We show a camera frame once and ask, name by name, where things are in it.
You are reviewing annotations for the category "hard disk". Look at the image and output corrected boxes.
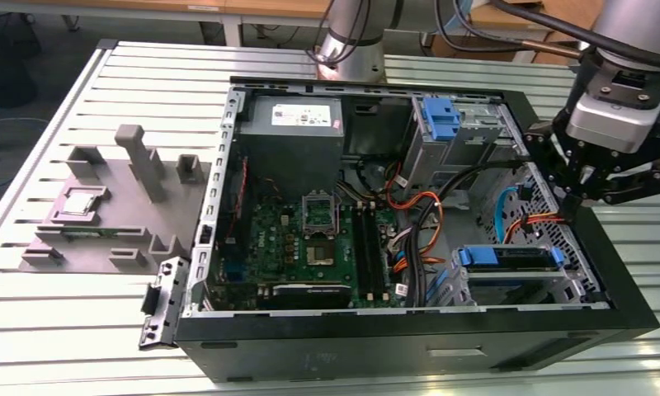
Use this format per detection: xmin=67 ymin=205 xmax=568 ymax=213
xmin=456 ymin=244 xmax=566 ymax=274

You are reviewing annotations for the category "grey parts rack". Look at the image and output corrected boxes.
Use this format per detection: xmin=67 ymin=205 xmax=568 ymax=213
xmin=19 ymin=123 xmax=217 ymax=276

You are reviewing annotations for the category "green motherboard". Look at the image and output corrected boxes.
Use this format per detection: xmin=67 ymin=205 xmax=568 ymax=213
xmin=206 ymin=190 xmax=409 ymax=311

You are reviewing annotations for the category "black RAM slot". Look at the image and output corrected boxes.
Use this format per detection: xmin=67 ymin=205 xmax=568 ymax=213
xmin=366 ymin=200 xmax=393 ymax=301
xmin=350 ymin=200 xmax=378 ymax=301

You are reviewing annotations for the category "orange red wire bundle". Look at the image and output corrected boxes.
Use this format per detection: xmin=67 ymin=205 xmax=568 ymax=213
xmin=385 ymin=190 xmax=448 ymax=274

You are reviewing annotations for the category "silver CPU chip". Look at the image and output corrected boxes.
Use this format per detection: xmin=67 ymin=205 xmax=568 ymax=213
xmin=65 ymin=193 xmax=98 ymax=216

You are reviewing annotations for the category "black cable bundle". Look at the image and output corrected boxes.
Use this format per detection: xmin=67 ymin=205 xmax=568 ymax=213
xmin=405 ymin=158 xmax=534 ymax=309

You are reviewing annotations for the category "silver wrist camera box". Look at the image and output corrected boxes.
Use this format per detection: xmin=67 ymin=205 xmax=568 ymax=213
xmin=562 ymin=93 xmax=660 ymax=154

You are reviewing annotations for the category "black open PC case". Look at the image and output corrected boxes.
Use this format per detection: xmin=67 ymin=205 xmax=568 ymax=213
xmin=173 ymin=75 xmax=660 ymax=383

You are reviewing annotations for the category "orange power wire black plug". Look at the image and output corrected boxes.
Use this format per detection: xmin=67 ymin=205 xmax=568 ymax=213
xmin=502 ymin=209 xmax=570 ymax=245

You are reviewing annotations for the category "green RAM stick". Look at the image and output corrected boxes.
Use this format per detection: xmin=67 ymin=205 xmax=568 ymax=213
xmin=59 ymin=229 xmax=126 ymax=241

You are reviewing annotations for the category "light grey floor cable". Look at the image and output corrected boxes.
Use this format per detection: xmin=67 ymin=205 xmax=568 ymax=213
xmin=0 ymin=116 xmax=51 ymax=130

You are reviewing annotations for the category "grey power supply unit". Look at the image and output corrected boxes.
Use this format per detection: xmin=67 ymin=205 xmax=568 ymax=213
xmin=234 ymin=97 xmax=346 ymax=197

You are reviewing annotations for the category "thin red wire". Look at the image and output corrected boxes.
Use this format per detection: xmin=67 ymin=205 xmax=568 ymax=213
xmin=217 ymin=158 xmax=249 ymax=249

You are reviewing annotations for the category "metal socket cover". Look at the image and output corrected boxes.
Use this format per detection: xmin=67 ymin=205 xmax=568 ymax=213
xmin=300 ymin=191 xmax=342 ymax=241

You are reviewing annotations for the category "wooden desk white frame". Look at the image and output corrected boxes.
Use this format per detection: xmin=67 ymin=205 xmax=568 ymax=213
xmin=46 ymin=0 xmax=578 ymax=63

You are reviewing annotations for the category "black office chair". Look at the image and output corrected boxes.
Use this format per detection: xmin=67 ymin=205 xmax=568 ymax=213
xmin=0 ymin=12 xmax=42 ymax=109

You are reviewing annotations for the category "blue plastic drive latch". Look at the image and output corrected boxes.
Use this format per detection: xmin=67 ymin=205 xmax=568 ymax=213
xmin=422 ymin=97 xmax=462 ymax=142

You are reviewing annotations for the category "thin locking lever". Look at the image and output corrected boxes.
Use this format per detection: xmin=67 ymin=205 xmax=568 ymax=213
xmin=330 ymin=193 xmax=342 ymax=240

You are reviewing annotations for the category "metal disk bay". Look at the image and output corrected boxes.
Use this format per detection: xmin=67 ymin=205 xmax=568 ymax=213
xmin=426 ymin=243 xmax=609 ymax=309

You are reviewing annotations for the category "metal optical drive cage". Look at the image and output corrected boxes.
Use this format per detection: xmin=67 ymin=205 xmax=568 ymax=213
xmin=405 ymin=95 xmax=524 ymax=193

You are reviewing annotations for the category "grey hinged card bracket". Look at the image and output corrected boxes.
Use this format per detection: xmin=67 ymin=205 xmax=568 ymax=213
xmin=137 ymin=254 xmax=191 ymax=352

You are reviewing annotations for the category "blue data wire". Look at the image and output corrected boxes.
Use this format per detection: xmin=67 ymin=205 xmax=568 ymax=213
xmin=493 ymin=184 xmax=533 ymax=245

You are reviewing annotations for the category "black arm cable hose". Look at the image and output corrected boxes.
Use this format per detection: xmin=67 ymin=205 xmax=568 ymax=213
xmin=488 ymin=0 xmax=660 ymax=71

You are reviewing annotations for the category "black graphics card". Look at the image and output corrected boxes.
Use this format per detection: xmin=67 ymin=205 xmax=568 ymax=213
xmin=254 ymin=282 xmax=352 ymax=311

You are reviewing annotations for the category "square brown base plate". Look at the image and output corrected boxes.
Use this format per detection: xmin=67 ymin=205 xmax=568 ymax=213
xmin=310 ymin=44 xmax=390 ymax=84

